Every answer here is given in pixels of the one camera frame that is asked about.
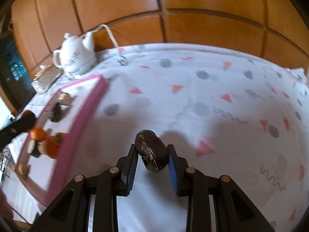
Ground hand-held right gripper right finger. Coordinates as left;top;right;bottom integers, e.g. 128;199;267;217
166;144;276;232

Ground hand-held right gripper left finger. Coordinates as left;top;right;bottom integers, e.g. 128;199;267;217
36;144;139;232

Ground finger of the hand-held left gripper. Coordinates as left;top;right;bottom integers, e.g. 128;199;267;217
0;110;37;148

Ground orange mandarin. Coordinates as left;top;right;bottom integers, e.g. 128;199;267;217
29;127;46;142

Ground dark-skinned piece with pale cut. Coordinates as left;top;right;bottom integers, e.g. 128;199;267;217
26;140;37;154

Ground dark round piece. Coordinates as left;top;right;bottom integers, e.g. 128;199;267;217
49;103;64;122

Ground carrot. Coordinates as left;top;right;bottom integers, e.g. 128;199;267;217
45;135;61;159

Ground pink tray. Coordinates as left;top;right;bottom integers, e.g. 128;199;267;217
14;74;108;207

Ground patterned white tablecloth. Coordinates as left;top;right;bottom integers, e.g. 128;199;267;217
5;43;309;232

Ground white ceramic kettle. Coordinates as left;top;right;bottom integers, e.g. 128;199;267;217
52;32;97;78

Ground white power cord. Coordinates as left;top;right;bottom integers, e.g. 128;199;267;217
83;25;128;66

